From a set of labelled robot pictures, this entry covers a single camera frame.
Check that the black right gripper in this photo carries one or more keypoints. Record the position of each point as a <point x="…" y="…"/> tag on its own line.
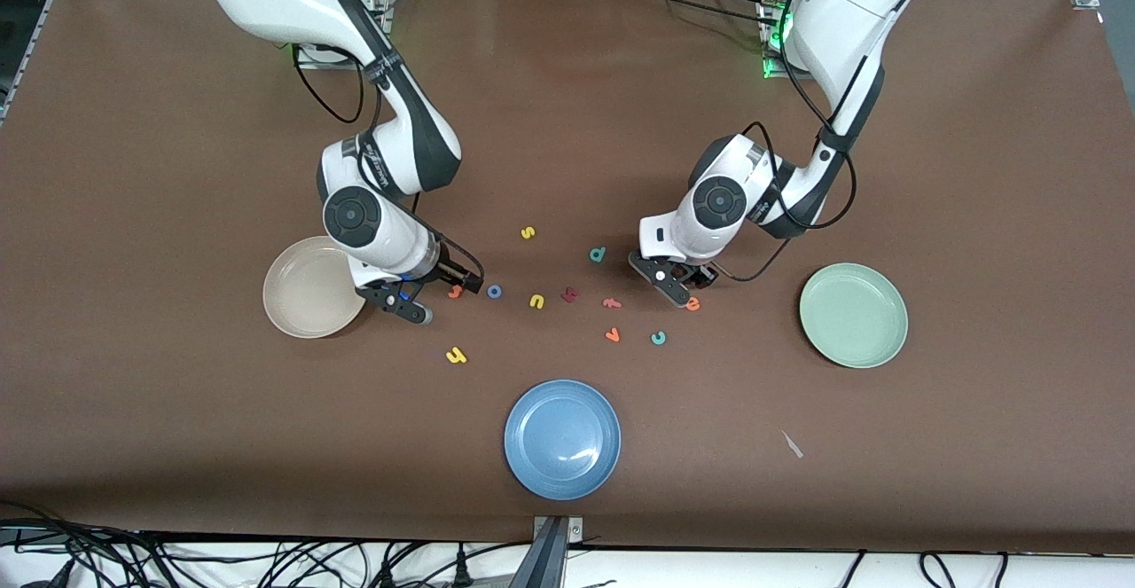
<point x="451" y="272"/>

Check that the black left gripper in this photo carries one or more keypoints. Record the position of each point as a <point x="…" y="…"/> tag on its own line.
<point x="700" y="275"/>

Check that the yellow foam letter h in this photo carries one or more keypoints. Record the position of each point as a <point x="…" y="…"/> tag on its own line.
<point x="460" y="356"/>

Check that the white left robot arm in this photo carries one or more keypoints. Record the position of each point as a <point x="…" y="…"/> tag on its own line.
<point x="842" y="11"/>

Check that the dark red angular foam letter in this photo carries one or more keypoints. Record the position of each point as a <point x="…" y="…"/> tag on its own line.
<point x="570" y="294"/>

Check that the green plate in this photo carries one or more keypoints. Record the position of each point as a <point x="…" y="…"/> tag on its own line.
<point x="854" y="315"/>

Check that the beige plate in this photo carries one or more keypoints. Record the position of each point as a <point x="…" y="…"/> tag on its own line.
<point x="301" y="295"/>

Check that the blue plate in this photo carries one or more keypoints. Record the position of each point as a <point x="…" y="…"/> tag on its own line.
<point x="562" y="439"/>

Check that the small grey paper scrap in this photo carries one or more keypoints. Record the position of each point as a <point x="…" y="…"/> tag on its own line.
<point x="792" y="444"/>

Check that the brown table cover sheet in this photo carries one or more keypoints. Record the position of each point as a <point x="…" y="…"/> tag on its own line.
<point x="177" y="446"/>

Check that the metal mounting bracket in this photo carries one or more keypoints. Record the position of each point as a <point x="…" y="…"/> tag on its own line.
<point x="576" y="530"/>

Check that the grey camera mount pole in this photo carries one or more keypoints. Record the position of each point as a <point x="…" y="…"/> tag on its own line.
<point x="545" y="561"/>

